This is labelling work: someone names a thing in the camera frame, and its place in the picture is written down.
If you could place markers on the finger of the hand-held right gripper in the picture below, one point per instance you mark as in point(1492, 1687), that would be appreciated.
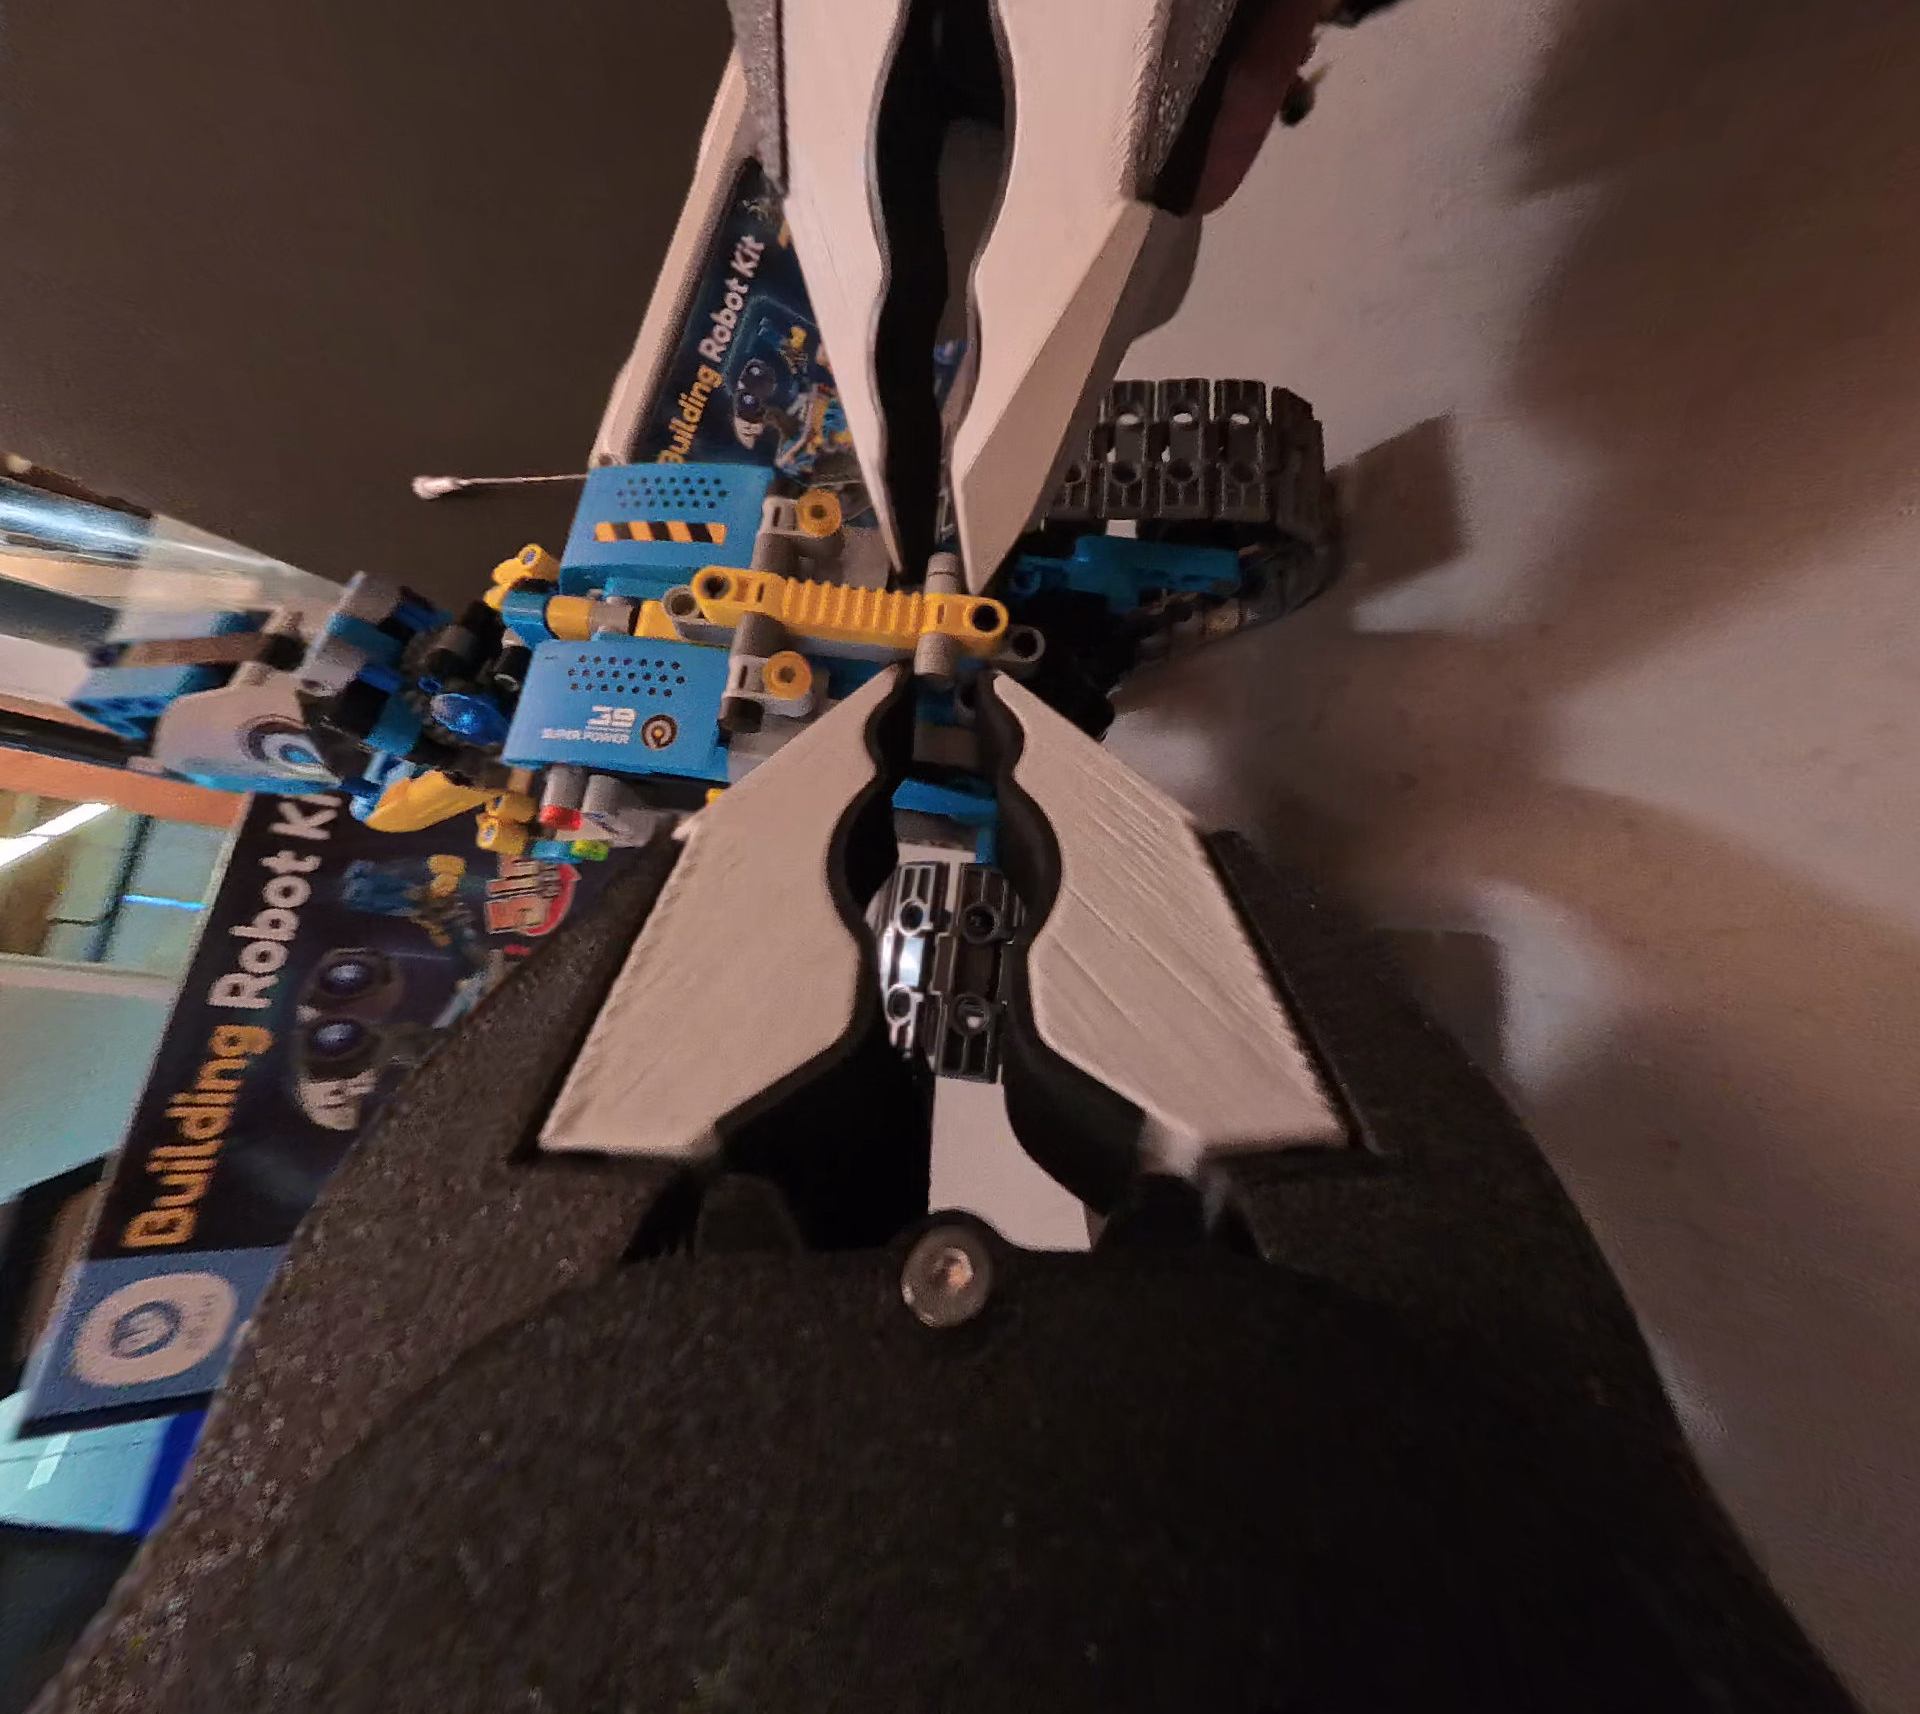
point(827, 65)
point(1081, 94)

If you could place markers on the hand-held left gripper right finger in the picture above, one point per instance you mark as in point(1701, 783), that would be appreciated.
point(1187, 994)

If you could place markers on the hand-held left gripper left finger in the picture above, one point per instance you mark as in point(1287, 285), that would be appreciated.
point(706, 994)

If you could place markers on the blue tracked toy robot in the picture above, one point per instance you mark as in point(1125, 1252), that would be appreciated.
point(647, 680)

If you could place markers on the dark toy kit box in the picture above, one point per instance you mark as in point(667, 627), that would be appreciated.
point(241, 1086)

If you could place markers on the white gooseneck stalk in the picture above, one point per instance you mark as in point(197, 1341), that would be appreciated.
point(437, 485)

